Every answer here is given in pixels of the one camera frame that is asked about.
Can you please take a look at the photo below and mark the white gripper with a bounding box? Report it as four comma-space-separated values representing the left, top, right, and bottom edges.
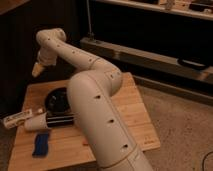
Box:
32, 50, 57, 77

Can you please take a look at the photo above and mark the dark ceramic bowl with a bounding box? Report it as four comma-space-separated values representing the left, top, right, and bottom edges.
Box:
44, 87, 70, 114

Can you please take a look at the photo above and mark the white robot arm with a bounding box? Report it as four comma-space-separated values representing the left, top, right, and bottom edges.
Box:
32, 28, 154, 171

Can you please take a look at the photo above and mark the white paper cup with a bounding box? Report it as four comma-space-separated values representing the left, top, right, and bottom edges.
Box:
24, 113, 48, 131

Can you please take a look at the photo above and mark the white tube with label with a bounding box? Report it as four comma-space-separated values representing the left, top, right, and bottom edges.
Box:
2, 107, 45, 130

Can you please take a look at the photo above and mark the black striped box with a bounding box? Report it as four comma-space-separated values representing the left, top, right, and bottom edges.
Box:
46, 115, 74, 128

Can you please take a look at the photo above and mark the thin metal pole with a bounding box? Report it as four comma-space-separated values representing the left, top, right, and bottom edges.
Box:
86, 0, 94, 40

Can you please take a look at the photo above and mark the blue sponge cloth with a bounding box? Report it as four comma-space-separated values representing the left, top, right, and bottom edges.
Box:
32, 133, 49, 157

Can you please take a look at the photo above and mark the wooden low table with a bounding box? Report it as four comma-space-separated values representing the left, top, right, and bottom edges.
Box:
7, 73, 161, 171

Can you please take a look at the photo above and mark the wooden shelf with items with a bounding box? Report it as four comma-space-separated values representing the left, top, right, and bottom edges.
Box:
94, 0, 213, 21

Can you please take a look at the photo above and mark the black handle loop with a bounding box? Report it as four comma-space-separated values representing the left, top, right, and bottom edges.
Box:
177, 59, 210, 71

